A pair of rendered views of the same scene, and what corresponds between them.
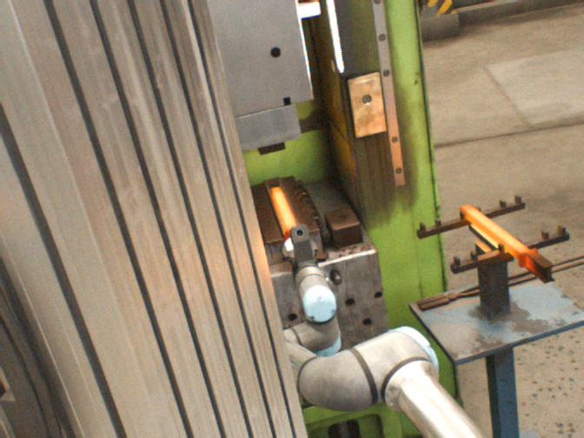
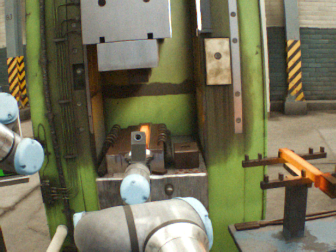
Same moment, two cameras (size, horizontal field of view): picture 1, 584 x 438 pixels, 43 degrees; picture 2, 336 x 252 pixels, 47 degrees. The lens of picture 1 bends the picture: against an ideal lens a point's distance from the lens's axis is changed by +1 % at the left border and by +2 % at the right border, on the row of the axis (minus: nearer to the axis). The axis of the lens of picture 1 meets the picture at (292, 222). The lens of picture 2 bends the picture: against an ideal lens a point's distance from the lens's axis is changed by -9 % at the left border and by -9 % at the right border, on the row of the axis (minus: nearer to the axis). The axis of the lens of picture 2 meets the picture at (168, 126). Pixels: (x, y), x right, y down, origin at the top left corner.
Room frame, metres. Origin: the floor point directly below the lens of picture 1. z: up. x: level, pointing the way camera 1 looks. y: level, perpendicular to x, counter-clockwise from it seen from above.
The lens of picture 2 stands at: (0.46, -0.21, 1.37)
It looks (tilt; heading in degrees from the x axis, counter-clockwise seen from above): 12 degrees down; 5
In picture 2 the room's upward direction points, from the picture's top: 3 degrees counter-clockwise
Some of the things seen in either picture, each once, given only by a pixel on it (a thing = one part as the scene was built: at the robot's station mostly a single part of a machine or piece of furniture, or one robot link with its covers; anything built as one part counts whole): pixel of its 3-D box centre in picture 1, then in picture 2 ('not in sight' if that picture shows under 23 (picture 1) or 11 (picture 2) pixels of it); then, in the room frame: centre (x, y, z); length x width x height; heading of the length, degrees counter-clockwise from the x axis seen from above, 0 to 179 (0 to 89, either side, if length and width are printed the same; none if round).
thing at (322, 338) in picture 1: (317, 334); not in sight; (1.51, -0.01, 0.88); 0.11 x 0.08 x 0.11; 107
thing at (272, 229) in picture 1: (275, 217); (138, 144); (2.05, 0.05, 0.96); 0.42 x 0.20 x 0.09; 5
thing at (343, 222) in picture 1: (343, 227); (186, 155); (1.91, -0.14, 0.95); 0.12 x 0.08 x 0.06; 5
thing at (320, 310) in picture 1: (317, 299); (135, 188); (1.51, -0.02, 0.98); 0.11 x 0.08 x 0.09; 5
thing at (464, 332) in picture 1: (495, 312); (293, 236); (1.70, -0.51, 0.70); 0.40 x 0.30 x 0.02; 100
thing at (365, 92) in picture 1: (367, 105); (218, 61); (1.99, -0.27, 1.27); 0.09 x 0.02 x 0.17; 95
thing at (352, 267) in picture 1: (307, 283); (156, 204); (2.06, -0.01, 0.69); 0.56 x 0.38 x 0.45; 5
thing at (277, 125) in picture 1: (252, 107); (131, 52); (2.05, 0.05, 1.32); 0.42 x 0.20 x 0.10; 5
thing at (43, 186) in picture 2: not in sight; (48, 192); (1.93, 0.41, 0.80); 0.06 x 0.03 x 0.14; 95
